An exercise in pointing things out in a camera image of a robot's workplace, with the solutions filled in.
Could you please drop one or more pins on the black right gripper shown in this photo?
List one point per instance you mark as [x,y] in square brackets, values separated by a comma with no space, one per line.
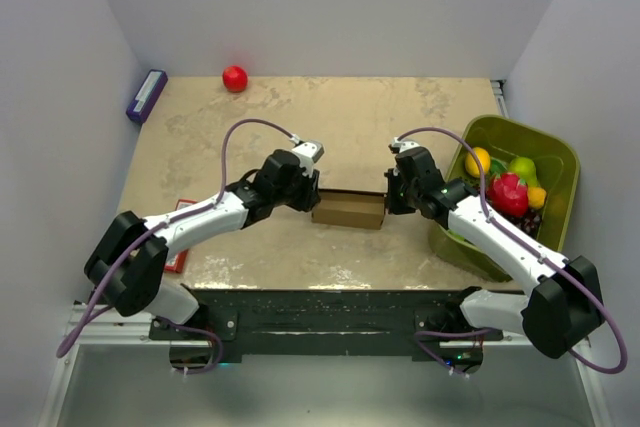
[394,207]

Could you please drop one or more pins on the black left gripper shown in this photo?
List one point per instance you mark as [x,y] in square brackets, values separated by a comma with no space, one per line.
[310,197]

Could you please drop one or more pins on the brown cardboard box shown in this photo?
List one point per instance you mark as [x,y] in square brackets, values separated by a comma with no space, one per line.
[350,208]

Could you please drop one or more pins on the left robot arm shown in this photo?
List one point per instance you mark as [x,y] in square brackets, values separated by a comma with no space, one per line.
[127,266]

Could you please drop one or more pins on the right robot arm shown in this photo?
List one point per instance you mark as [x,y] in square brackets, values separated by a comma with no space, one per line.
[556,307]

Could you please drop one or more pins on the purple rectangular box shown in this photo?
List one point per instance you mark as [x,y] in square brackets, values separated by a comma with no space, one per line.
[146,97]

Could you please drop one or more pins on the orange toy fruit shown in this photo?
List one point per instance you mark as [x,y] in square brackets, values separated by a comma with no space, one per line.
[477,163]

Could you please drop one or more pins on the pink dragon fruit toy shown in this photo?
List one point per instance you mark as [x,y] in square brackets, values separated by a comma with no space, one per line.
[508,194]

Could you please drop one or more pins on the green toy pear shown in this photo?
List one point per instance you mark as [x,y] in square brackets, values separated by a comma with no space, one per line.
[525,169]

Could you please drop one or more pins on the dark red toy grapes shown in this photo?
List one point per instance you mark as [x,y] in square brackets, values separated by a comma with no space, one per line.
[529,223]

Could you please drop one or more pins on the red apple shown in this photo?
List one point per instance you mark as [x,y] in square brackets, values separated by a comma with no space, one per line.
[235,79]

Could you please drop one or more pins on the yellow toy lemon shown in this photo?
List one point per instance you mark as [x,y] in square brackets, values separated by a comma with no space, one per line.
[536,197]

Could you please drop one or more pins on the olive green plastic basket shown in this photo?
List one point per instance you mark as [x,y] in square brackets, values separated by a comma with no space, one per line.
[557,171]

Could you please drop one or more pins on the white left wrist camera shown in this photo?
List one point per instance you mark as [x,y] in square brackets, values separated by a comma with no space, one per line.
[308,153]

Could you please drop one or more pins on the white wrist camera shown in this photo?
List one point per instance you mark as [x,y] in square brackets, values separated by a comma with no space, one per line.
[308,153]
[398,146]

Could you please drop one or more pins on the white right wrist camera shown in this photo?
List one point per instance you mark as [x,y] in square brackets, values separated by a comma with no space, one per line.
[398,146]

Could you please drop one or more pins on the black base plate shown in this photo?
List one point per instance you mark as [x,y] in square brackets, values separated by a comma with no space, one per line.
[325,323]

